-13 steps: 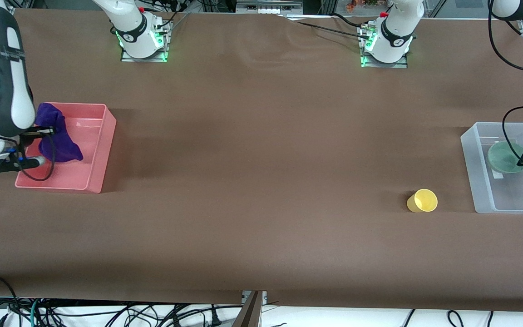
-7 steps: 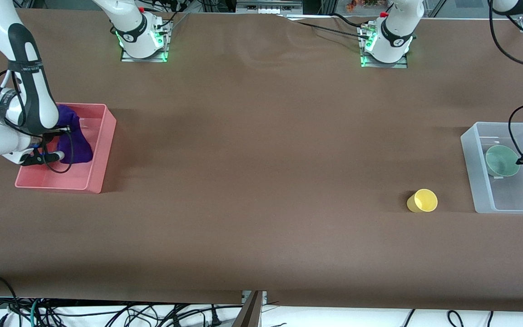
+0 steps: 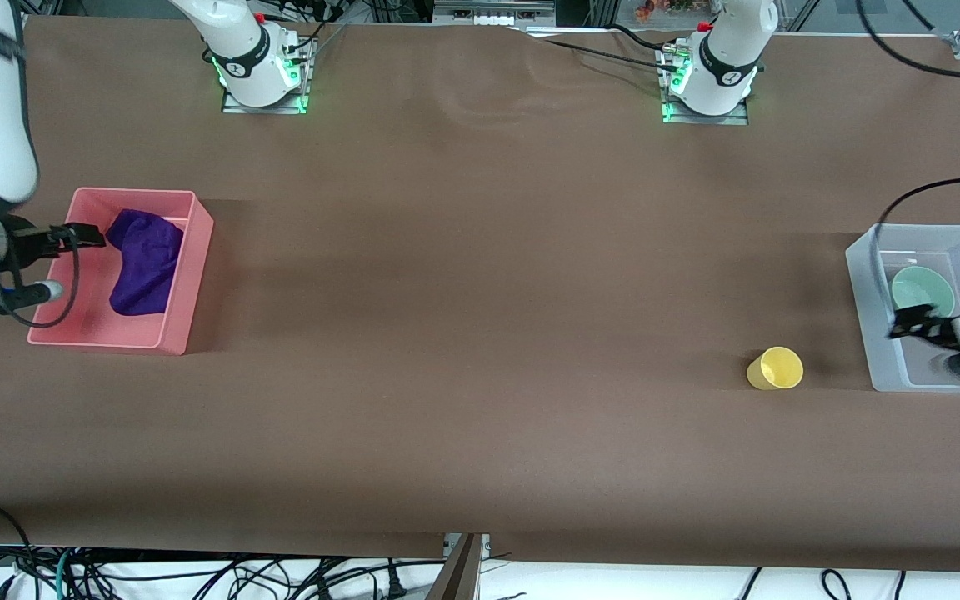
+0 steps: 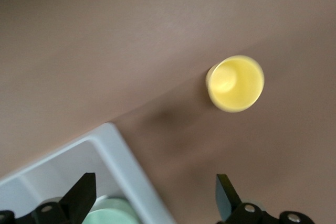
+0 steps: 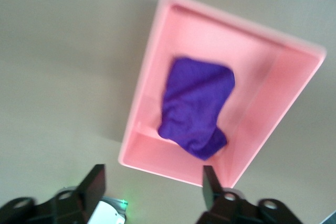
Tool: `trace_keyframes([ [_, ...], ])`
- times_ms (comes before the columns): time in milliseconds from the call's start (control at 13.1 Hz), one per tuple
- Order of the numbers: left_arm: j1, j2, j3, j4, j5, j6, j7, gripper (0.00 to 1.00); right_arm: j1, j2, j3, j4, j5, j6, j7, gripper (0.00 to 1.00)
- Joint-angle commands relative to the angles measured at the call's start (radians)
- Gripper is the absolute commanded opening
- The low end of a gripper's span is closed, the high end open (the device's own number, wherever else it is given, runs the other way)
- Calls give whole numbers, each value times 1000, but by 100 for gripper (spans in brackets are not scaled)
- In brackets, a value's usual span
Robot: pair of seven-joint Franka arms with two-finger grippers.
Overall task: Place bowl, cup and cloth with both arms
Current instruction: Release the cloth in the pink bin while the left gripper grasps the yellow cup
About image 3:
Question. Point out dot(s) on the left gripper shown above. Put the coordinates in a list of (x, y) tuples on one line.
[(927, 326)]

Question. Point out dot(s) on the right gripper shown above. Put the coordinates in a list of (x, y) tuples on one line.
[(28, 243)]

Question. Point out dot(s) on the green ceramic bowl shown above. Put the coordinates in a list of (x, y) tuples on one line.
[(922, 287)]

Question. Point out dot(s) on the purple cloth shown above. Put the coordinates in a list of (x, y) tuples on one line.
[(147, 262)]

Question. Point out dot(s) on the yellow plastic cup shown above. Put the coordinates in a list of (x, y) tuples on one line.
[(776, 369)]

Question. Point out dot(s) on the translucent plastic bin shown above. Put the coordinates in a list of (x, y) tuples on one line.
[(888, 367)]

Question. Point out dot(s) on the pink plastic bin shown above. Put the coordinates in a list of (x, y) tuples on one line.
[(97, 325)]

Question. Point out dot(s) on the white power strip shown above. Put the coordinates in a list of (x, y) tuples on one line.
[(492, 10)]

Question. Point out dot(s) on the wooden board edge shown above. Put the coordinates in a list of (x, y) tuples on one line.
[(457, 571)]

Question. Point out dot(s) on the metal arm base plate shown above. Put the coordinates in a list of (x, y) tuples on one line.
[(734, 119), (297, 98)]

